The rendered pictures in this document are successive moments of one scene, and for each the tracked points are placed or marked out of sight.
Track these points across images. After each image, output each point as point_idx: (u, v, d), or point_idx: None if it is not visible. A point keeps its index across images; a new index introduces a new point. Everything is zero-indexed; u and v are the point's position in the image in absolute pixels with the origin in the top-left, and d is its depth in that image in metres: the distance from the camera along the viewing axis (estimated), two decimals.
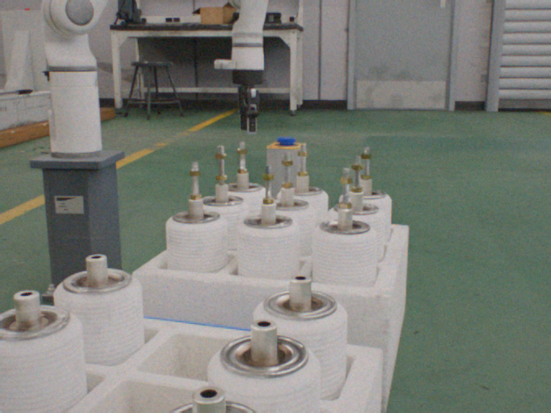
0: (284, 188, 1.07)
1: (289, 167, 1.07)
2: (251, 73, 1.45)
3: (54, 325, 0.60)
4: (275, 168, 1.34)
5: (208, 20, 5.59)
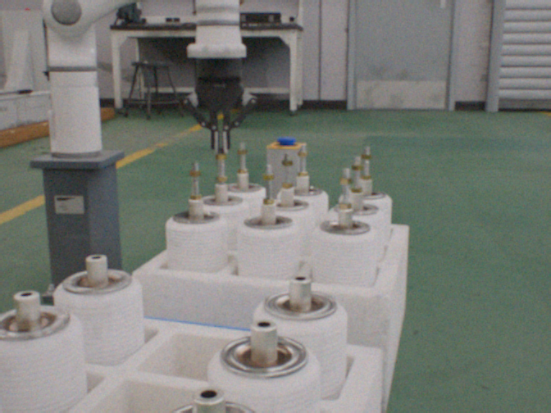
0: (284, 188, 1.07)
1: (289, 167, 1.07)
2: (241, 62, 1.07)
3: (54, 326, 0.60)
4: (275, 168, 1.34)
5: None
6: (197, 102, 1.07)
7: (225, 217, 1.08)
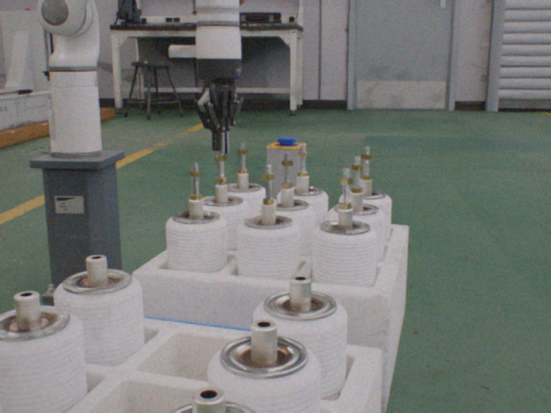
0: (284, 188, 1.07)
1: (289, 167, 1.07)
2: (207, 63, 1.03)
3: (54, 326, 0.60)
4: (275, 168, 1.34)
5: None
6: None
7: None
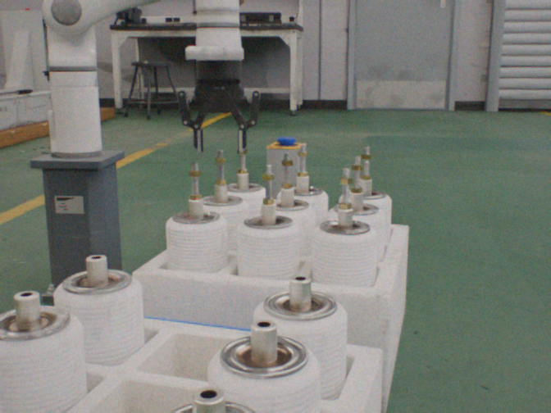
0: (284, 188, 1.07)
1: (289, 167, 1.07)
2: (241, 65, 1.06)
3: (54, 326, 0.60)
4: (275, 168, 1.34)
5: None
6: (190, 101, 1.07)
7: (232, 217, 1.08)
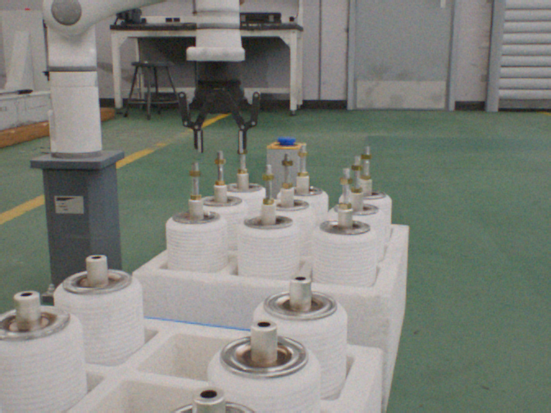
0: (284, 188, 1.07)
1: (289, 167, 1.07)
2: (241, 65, 1.06)
3: (54, 326, 0.60)
4: (275, 168, 1.34)
5: None
6: (191, 102, 1.07)
7: None
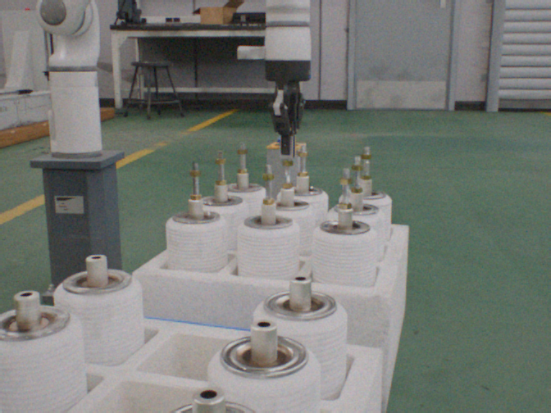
0: (284, 188, 1.07)
1: (289, 167, 1.07)
2: (281, 65, 1.00)
3: (54, 326, 0.60)
4: (275, 168, 1.34)
5: (208, 20, 5.59)
6: None
7: None
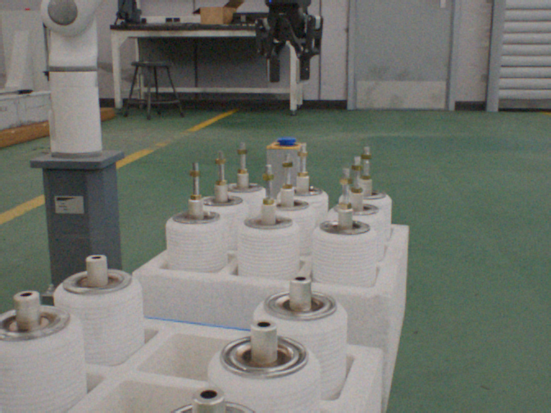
0: (285, 187, 1.09)
1: (284, 168, 1.07)
2: None
3: (54, 326, 0.60)
4: (275, 168, 1.34)
5: (208, 20, 5.59)
6: None
7: None
